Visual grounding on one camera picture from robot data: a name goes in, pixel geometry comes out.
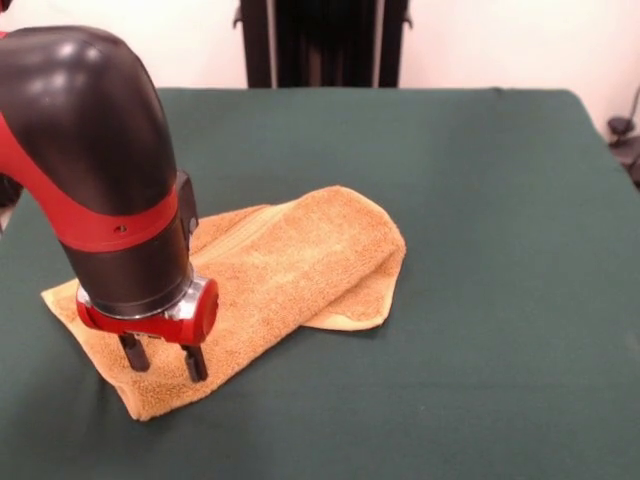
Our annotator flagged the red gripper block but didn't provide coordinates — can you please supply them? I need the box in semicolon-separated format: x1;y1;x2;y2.
74;275;221;384

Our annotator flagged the tan terry towel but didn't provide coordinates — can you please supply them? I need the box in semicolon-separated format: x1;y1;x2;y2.
39;184;407;422

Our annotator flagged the dark green tablecloth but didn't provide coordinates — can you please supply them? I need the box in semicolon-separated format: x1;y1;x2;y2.
0;87;640;480

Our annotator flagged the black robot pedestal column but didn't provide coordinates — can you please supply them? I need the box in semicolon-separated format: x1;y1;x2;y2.
232;0;414;90

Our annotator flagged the black device with cable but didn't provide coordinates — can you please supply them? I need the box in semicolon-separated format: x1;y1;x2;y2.
607;115;640;189

